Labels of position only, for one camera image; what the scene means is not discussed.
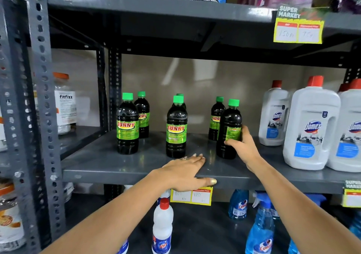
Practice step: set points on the white cleaner bottle red cap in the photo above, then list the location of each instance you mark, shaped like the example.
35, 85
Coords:
348, 138
310, 132
272, 115
343, 87

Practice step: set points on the blue glass cleaner spray bottle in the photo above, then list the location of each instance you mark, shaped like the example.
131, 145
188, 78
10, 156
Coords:
317, 199
261, 231
356, 225
293, 248

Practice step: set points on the person's right thumb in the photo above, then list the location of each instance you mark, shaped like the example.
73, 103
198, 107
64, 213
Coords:
232, 142

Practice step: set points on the grey metal shelf rack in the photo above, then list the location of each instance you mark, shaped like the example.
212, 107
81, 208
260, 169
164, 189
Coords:
135, 163
14, 93

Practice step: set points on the person's right hand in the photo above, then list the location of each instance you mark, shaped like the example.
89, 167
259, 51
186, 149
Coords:
248, 149

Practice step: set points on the person's left hand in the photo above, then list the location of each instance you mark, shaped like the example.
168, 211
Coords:
182, 175

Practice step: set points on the dark cleaner bottle green cap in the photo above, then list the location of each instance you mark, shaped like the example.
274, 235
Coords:
229, 121

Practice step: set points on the slim white bleach bottle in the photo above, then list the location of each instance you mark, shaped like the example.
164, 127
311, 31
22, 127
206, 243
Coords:
162, 228
164, 193
124, 247

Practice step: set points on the person's left thumb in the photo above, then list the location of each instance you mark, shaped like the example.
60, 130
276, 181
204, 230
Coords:
208, 181

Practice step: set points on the clear jar orange lid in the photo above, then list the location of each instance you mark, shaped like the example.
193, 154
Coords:
10, 217
65, 104

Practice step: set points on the group of dark green-capped bottles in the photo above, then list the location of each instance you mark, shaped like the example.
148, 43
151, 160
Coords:
176, 127

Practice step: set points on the person's right forearm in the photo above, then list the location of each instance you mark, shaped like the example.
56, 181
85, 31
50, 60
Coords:
299, 208

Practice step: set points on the yellow price tag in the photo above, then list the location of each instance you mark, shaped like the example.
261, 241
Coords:
191, 197
352, 196
298, 27

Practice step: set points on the person's left forearm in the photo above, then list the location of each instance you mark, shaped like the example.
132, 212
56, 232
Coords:
112, 220

